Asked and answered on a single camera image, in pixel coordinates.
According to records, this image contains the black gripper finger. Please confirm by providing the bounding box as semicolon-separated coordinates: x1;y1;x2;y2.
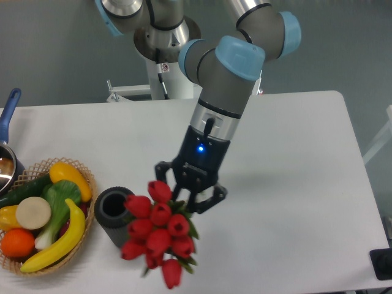
154;161;183;202
187;183;228;214

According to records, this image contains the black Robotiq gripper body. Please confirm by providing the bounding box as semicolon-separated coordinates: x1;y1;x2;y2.
172;126;230;194

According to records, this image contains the red tulip bouquet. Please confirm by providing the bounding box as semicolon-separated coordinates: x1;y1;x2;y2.
121;181;199;289

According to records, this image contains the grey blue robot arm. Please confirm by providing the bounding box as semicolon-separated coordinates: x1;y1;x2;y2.
96;1;301;214

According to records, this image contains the dark grey ribbed vase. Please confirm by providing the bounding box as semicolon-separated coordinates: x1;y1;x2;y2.
94;186;133;248

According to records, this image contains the yellow lemon squash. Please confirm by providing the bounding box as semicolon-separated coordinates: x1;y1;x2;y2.
49;162;92;203

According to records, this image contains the green bok choy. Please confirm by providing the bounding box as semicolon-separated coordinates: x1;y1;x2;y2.
35;180;81;251

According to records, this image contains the yellow banana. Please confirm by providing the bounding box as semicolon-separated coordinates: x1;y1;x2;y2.
20;198;86;273

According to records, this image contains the green cucumber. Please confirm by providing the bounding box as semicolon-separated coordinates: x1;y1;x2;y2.
1;174;52;208

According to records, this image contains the beige round bun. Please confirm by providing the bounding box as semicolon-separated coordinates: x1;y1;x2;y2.
15;197;51;230

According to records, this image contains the yellow bell pepper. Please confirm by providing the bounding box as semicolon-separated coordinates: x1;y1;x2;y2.
0;205;22;232

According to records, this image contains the orange fruit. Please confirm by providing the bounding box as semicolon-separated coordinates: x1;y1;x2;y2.
1;228;35;258

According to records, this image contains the black device at edge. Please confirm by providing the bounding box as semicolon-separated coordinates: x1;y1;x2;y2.
369;248;391;281

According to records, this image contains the woven wicker basket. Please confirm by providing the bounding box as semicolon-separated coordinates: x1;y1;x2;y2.
1;157;98;277

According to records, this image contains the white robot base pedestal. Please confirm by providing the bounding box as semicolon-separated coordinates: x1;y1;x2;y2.
107;59;202;102

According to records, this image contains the black base cable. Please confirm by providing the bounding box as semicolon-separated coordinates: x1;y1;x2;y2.
154;48;170;100

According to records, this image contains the blue handled saucepan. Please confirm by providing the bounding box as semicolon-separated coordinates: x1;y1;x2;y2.
1;88;25;196

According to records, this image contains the white frame at right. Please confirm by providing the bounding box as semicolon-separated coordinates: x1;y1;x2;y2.
362;105;391;165

